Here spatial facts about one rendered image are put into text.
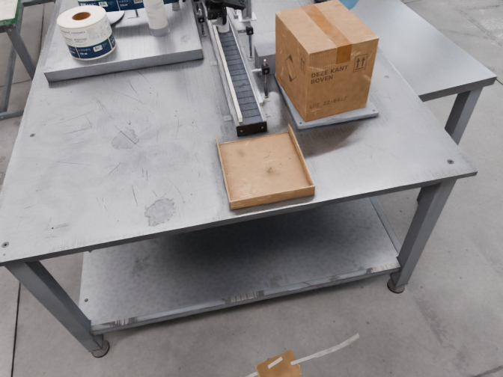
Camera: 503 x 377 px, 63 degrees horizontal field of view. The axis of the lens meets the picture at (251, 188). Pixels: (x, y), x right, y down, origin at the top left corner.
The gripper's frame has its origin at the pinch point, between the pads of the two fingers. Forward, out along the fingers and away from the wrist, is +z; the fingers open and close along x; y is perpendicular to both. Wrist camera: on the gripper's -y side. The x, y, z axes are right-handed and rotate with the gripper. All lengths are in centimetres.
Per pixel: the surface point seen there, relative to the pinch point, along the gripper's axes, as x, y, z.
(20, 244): 86, 75, -37
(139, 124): 46, 40, -14
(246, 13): -15.4, -13.9, 17.6
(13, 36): -50, 114, 57
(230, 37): 5.5, -1.8, 3.1
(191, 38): 1.6, 15.1, 5.4
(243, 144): 64, 4, -25
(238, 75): 31.4, -0.2, -11.8
